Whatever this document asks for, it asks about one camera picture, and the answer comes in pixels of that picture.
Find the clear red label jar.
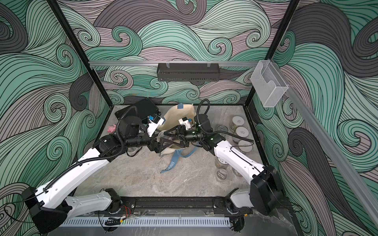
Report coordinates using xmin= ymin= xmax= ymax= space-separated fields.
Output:
xmin=216 ymin=168 xmax=229 ymax=183

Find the beige canvas tote bag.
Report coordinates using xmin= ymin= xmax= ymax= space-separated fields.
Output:
xmin=158 ymin=103 xmax=197 ymax=174

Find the black hard case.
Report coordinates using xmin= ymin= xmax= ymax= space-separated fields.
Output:
xmin=128 ymin=98 xmax=161 ymax=124

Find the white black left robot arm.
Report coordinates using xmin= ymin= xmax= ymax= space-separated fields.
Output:
xmin=21 ymin=134 xmax=166 ymax=234

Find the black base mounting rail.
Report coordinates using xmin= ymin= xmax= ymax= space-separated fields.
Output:
xmin=58 ymin=196 xmax=266 ymax=215

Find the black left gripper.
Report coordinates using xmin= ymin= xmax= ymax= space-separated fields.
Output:
xmin=124 ymin=129 xmax=172 ymax=153

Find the pink small toy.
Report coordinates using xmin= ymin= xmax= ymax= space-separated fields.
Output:
xmin=107 ymin=124 xmax=117 ymax=134

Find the green label seed jar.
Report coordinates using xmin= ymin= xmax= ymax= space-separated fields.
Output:
xmin=229 ymin=116 xmax=245 ymax=132

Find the aluminium wall rail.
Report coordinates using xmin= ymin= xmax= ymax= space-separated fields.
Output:
xmin=88 ymin=60 xmax=258 ymax=67

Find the clear acrylic wall box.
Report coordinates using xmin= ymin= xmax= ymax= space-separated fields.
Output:
xmin=250 ymin=60 xmax=288 ymax=108

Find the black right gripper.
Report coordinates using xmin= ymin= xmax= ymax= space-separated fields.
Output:
xmin=167 ymin=126 xmax=205 ymax=148

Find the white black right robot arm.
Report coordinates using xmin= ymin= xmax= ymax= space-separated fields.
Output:
xmin=159 ymin=125 xmax=283 ymax=215

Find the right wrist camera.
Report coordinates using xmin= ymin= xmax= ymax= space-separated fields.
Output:
xmin=179 ymin=117 xmax=192 ymax=130

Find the black perforated wall shelf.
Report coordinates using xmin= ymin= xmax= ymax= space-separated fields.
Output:
xmin=157 ymin=64 xmax=221 ymax=82

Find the white slotted cable duct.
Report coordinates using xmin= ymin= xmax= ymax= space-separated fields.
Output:
xmin=61 ymin=216 xmax=230 ymax=228

